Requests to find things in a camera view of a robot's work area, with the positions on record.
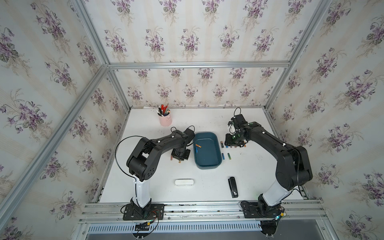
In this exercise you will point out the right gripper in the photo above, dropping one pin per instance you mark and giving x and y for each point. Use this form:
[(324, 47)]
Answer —
[(228, 142)]

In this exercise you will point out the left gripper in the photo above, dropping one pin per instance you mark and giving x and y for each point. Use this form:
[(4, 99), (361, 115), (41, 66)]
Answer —
[(186, 158)]

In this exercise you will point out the black stapler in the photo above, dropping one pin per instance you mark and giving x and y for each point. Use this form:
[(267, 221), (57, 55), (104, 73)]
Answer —
[(233, 187)]

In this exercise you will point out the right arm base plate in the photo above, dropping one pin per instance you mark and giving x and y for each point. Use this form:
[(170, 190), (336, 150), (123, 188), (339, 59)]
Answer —
[(260, 210)]

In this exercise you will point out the white eraser box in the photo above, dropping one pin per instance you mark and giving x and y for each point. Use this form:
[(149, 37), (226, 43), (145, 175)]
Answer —
[(184, 182)]

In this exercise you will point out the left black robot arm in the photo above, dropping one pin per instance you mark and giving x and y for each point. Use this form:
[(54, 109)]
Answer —
[(145, 158)]

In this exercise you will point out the pink pen cup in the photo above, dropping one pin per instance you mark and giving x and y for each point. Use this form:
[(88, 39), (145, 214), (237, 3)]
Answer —
[(165, 121)]

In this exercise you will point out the teal plastic storage box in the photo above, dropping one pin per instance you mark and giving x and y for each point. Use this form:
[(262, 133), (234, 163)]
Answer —
[(209, 156)]

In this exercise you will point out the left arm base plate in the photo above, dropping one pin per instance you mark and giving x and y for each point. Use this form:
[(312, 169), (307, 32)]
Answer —
[(133, 212)]

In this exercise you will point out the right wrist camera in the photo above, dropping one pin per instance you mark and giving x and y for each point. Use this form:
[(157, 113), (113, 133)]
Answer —
[(238, 121)]

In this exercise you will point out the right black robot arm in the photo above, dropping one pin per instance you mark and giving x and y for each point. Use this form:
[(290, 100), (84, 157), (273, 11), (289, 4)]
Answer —
[(293, 167)]

